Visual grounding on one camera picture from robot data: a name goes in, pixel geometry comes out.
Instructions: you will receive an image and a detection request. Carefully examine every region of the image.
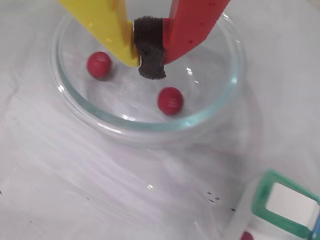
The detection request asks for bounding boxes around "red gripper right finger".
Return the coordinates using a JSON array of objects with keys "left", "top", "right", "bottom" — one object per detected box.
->
[{"left": 132, "top": 0, "right": 232, "bottom": 81}]

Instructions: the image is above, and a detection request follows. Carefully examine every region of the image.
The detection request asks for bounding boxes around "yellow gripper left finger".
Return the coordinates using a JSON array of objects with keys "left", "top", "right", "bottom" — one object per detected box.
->
[{"left": 57, "top": 0, "right": 140, "bottom": 68}]

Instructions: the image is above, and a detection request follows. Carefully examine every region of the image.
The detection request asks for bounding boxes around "weekly pill organizer box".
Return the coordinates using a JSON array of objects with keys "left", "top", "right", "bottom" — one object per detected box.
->
[{"left": 228, "top": 168, "right": 320, "bottom": 240}]

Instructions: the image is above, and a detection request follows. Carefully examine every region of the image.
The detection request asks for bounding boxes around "glass bowl for red pills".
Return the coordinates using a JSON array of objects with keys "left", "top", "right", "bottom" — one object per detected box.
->
[{"left": 49, "top": 7, "right": 248, "bottom": 151}]

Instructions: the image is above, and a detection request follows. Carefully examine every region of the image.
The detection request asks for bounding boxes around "white tablecloth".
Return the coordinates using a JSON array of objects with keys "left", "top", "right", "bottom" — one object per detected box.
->
[{"left": 0, "top": 0, "right": 320, "bottom": 240}]

